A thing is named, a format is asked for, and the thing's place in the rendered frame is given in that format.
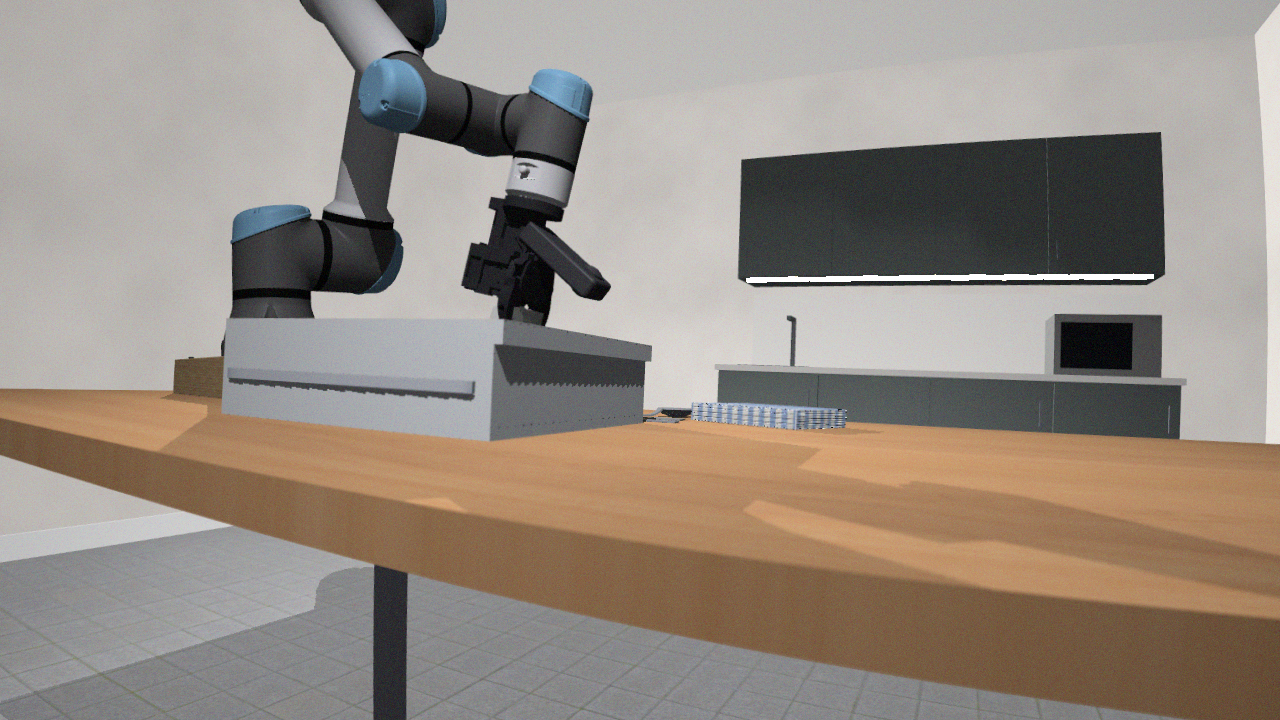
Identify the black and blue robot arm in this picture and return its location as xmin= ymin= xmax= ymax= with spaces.
xmin=229 ymin=0 xmax=611 ymax=318

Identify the blue and white checkered towel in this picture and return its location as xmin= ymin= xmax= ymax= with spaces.
xmin=691 ymin=402 xmax=846 ymax=430

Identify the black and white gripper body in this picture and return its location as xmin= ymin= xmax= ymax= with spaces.
xmin=461 ymin=195 xmax=564 ymax=310

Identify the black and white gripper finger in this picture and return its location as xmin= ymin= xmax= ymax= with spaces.
xmin=520 ymin=295 xmax=552 ymax=325
xmin=490 ymin=272 xmax=524 ymax=322

